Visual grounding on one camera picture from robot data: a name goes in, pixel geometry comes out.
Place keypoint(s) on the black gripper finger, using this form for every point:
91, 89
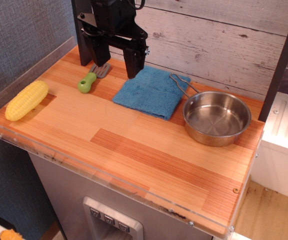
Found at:
134, 61
98, 48

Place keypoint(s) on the grey toy fridge cabinet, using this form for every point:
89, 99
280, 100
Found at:
66, 191

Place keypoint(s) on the yellow toy corn cob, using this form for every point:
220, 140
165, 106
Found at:
26, 100

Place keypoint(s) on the orange object bottom left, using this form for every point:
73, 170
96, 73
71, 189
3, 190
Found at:
10, 234

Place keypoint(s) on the green handled grey spatula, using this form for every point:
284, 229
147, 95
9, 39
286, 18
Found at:
95, 72

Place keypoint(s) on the silver dispenser panel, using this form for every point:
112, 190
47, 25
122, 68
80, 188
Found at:
111, 220

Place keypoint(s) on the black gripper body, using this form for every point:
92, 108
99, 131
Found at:
116, 20

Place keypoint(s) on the dark right shelf post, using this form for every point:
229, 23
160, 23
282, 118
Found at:
275, 83

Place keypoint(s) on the blue rag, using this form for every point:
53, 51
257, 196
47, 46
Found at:
152, 92

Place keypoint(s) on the silver pot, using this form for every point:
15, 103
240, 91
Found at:
212, 118

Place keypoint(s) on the dark left shelf post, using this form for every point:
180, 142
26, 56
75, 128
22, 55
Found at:
78, 7

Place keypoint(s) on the dark shelf post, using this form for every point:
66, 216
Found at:
275, 83
78, 7

